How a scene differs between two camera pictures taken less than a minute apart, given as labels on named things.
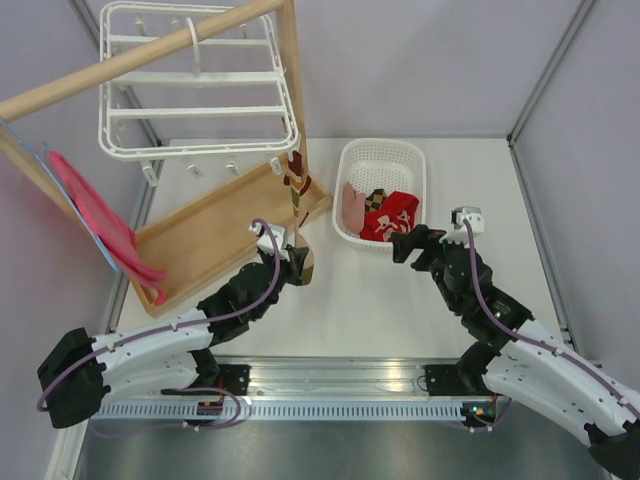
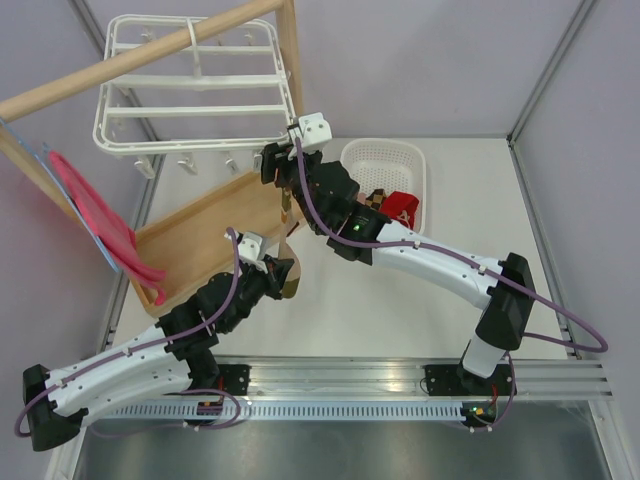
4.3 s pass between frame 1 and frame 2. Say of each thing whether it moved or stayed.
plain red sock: stayed
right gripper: moved
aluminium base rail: stayed
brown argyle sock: stayed
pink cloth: stayed
